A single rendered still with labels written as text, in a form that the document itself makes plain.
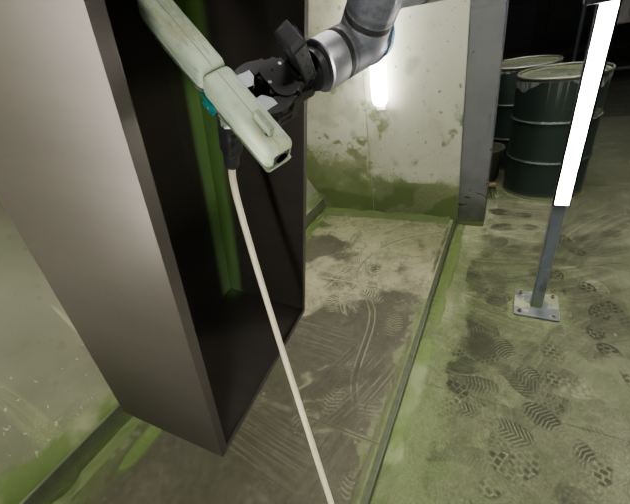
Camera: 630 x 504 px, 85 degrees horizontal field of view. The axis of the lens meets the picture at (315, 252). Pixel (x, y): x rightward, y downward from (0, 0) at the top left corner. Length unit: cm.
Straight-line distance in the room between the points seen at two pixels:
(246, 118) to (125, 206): 22
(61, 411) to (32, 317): 40
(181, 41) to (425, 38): 203
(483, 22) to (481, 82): 30
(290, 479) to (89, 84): 136
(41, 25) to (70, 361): 150
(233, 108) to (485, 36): 206
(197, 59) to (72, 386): 153
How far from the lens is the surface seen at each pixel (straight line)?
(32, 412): 183
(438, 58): 250
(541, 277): 203
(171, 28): 61
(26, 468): 184
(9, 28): 58
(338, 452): 153
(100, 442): 190
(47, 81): 57
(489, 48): 246
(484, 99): 250
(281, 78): 62
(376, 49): 73
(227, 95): 53
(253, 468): 158
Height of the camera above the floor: 140
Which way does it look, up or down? 32 degrees down
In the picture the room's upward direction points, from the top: 11 degrees counter-clockwise
